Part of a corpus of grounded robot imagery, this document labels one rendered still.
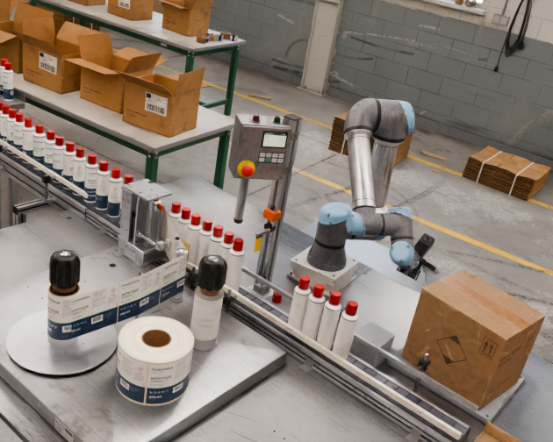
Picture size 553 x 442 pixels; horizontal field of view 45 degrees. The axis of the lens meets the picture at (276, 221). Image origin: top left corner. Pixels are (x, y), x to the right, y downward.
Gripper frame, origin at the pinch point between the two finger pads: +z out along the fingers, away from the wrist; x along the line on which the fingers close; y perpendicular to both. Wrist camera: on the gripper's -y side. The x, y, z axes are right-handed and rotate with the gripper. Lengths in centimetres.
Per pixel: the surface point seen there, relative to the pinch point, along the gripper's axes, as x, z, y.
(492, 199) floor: -43, 353, -98
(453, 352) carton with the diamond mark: 28.5, -33.9, 21.8
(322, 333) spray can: -7, -46, 36
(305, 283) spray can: -18, -51, 25
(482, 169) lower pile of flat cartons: -67, 370, -122
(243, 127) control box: -54, -66, -9
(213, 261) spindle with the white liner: -35, -78, 31
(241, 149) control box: -53, -62, -3
